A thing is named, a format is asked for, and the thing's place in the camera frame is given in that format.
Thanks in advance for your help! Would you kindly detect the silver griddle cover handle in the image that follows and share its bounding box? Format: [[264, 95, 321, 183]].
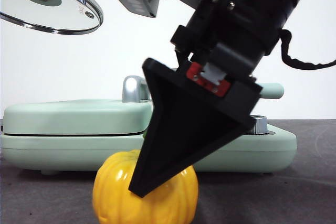
[[122, 76, 151, 103]]

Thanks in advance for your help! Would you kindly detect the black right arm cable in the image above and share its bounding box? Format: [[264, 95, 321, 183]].
[[278, 28, 336, 71]]

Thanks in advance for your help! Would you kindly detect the mint green breakfast machine base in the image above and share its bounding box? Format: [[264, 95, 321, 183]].
[[0, 115, 298, 176]]

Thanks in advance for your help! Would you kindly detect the mint green griddle cover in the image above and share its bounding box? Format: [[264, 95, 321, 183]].
[[2, 99, 154, 136]]

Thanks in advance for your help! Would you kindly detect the silver control knob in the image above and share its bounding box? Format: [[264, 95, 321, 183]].
[[246, 115, 268, 134]]

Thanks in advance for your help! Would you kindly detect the mint green pot with handle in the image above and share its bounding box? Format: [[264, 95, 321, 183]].
[[258, 82, 285, 99]]

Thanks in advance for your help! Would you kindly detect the yellow toy pumpkin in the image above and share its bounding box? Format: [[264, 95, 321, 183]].
[[92, 132, 200, 224]]

